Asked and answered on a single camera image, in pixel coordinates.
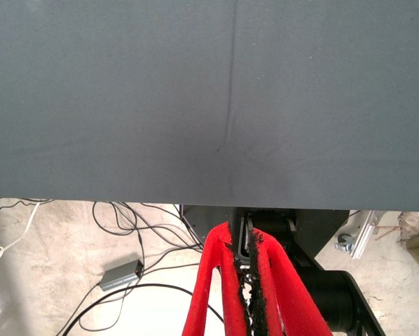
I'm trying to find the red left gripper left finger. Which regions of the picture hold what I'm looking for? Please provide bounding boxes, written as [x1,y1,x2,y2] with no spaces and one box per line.
[181,221,248,336]

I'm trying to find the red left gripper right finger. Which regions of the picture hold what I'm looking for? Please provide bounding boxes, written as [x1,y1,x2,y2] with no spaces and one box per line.
[246,227,333,336]

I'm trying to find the grey caster wheel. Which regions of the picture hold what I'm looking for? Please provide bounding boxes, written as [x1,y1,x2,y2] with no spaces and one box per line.
[335,233,356,251]

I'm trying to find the grey adapter box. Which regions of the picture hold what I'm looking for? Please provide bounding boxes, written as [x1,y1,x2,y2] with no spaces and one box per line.
[99,259,143,292]

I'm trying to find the aluminium profile bar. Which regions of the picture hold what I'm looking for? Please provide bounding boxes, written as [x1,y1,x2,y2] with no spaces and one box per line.
[349,209,385,260]

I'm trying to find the dark grey table cloth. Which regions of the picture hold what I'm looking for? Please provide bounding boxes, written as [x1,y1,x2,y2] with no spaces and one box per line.
[0,0,419,213]

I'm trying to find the thick black floor cable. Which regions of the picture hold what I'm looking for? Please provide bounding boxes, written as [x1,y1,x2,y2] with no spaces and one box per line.
[55,282,226,336]

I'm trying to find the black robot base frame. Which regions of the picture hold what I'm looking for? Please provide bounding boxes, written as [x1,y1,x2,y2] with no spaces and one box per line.
[179,205,387,336]

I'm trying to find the thin black floor cable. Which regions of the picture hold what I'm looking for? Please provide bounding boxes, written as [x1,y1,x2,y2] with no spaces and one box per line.
[0,197,55,222]
[92,201,205,274]

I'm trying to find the white floor cable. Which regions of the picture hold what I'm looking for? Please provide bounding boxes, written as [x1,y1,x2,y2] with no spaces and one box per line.
[0,201,42,277]

